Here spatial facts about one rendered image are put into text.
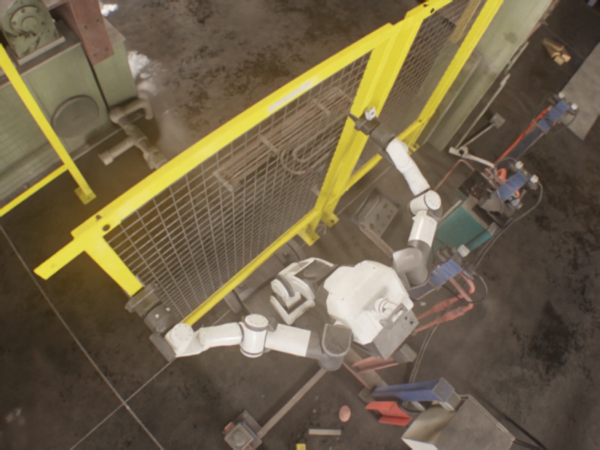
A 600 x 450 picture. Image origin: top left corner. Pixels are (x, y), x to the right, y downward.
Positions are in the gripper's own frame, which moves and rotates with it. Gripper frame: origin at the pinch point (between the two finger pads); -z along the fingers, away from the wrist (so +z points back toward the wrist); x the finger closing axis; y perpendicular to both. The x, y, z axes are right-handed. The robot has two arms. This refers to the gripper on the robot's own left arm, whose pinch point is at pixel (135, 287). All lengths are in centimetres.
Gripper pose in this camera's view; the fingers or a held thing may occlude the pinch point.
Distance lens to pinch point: 142.4
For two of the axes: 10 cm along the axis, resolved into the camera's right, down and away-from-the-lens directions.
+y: -1.5, 4.3, 8.9
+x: -6.9, 6.0, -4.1
